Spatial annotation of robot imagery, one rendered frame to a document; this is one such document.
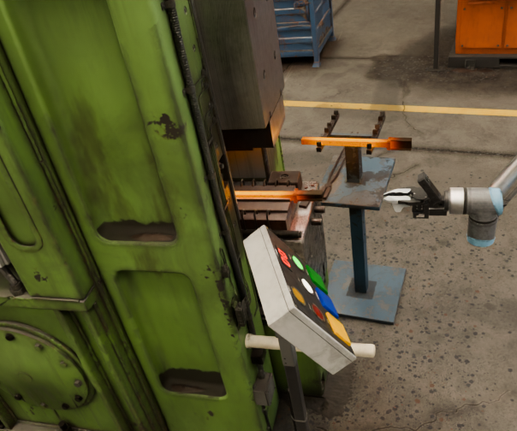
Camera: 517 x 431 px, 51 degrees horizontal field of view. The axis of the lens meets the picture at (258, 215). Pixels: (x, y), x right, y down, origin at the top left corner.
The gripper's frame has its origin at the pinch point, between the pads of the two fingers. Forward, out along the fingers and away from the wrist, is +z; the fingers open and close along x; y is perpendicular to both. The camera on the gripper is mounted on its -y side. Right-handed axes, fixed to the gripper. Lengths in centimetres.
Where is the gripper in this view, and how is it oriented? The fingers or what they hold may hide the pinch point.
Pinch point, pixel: (387, 195)
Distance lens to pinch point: 194.2
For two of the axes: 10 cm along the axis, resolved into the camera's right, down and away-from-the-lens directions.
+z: -9.6, -0.1, 2.8
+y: 1.6, 8.0, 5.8
